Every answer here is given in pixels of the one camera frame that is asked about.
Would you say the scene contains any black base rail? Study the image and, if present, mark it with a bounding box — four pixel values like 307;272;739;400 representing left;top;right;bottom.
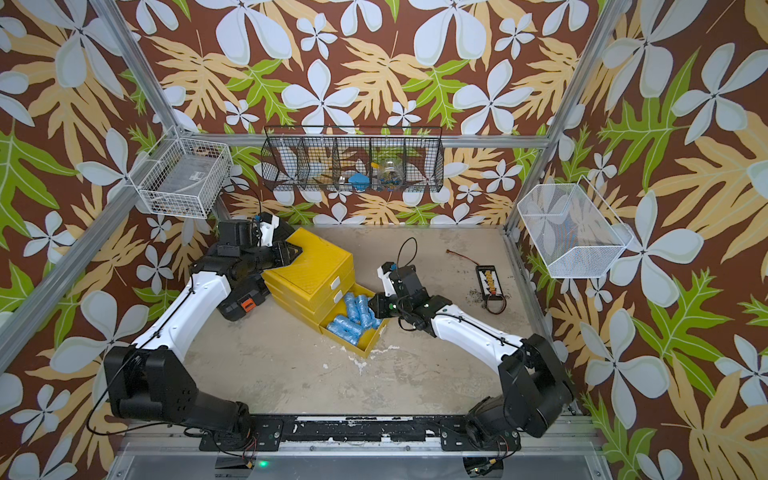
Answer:
199;397;521;455

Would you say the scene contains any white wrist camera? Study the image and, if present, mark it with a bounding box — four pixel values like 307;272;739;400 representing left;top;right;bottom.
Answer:
376;261;397;297
254;213;280;247

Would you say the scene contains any black wire basket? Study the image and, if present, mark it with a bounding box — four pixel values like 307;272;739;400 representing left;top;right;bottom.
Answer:
259;125;445;193

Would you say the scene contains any yellow plastic drawer cabinet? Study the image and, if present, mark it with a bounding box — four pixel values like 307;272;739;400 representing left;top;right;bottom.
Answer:
262;228;355;333

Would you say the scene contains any white wire basket left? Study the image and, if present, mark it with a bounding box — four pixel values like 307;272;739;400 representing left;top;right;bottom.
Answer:
132;127;233;219

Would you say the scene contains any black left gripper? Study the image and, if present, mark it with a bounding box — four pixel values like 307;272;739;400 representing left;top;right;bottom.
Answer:
242;241;303;274

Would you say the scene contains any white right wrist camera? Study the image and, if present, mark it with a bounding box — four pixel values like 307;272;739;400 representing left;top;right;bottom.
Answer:
376;261;397;297

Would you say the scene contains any yellow bottom drawer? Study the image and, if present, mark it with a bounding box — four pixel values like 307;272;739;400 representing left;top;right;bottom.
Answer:
319;283;388;358

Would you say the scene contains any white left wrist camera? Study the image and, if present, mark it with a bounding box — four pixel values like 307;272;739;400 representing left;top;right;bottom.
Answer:
254;213;280;247

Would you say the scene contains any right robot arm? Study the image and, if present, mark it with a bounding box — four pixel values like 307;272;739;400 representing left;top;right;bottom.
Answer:
369;262;576;451

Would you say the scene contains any white mesh basket right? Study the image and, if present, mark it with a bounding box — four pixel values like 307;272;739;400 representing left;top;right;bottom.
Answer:
517;177;634;279

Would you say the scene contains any blue trash bag roll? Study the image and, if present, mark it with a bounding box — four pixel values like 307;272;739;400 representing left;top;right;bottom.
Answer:
344;292;361;325
327;322;360;345
331;315;364;336
356;295;377;330

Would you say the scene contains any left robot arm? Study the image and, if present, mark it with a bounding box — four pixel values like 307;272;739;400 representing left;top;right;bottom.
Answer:
104;214;302;440

